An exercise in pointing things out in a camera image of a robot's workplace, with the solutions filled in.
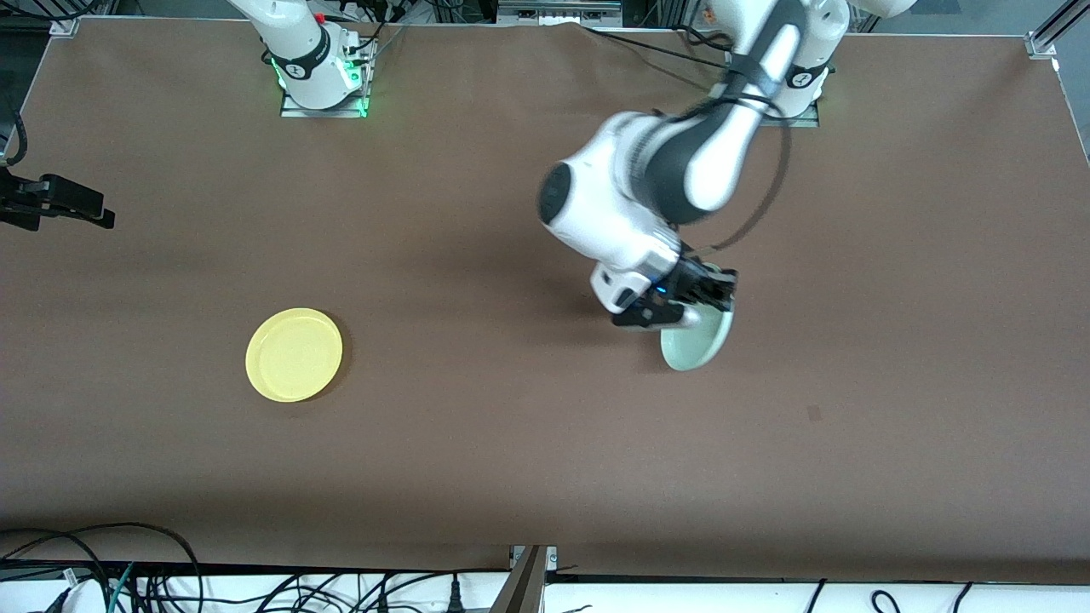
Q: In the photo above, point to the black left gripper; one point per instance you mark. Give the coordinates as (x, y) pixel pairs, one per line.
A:
(691, 283)

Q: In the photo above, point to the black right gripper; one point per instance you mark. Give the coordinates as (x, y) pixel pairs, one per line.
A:
(53, 197)

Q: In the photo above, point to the light green plate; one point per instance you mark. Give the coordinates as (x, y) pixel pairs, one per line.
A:
(694, 349)

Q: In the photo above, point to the yellow plate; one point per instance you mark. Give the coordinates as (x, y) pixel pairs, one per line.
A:
(294, 355)

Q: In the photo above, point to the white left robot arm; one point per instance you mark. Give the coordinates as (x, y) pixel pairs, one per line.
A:
(613, 196)

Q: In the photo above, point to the brown table cover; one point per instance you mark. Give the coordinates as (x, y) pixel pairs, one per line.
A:
(545, 443)

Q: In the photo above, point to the aluminium corner bracket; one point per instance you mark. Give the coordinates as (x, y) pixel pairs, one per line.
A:
(1041, 44)
(65, 25)

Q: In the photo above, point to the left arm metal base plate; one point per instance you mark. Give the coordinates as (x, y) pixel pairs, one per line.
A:
(805, 119)

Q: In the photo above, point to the aluminium frame post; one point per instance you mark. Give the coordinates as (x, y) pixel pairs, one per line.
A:
(519, 587)

